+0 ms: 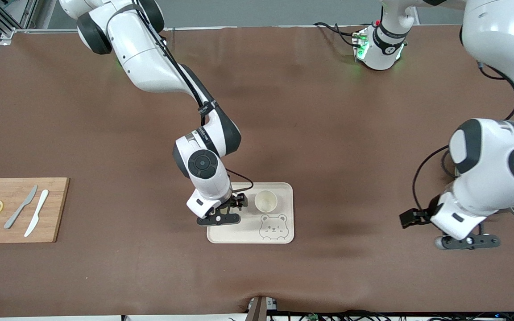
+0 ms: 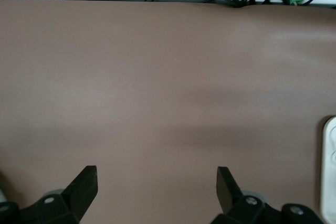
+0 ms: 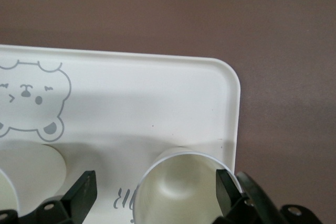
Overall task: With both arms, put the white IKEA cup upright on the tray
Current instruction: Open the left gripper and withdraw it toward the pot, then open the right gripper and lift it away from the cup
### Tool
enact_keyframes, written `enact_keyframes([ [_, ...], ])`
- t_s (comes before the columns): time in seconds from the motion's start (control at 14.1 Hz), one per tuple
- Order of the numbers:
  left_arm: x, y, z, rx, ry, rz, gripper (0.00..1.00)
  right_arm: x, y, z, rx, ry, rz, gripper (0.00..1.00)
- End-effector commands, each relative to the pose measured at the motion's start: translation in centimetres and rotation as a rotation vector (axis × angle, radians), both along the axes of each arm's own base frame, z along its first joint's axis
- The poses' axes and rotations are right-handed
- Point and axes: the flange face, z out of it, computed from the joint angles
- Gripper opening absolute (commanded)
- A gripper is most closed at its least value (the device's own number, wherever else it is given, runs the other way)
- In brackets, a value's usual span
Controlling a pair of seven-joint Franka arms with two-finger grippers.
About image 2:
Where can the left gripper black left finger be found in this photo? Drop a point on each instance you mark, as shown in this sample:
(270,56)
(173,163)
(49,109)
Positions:
(76,195)

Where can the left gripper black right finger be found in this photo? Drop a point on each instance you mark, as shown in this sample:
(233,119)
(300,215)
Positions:
(231,197)

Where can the cream bear print tray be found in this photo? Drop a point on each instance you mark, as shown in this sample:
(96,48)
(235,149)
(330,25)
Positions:
(329,169)

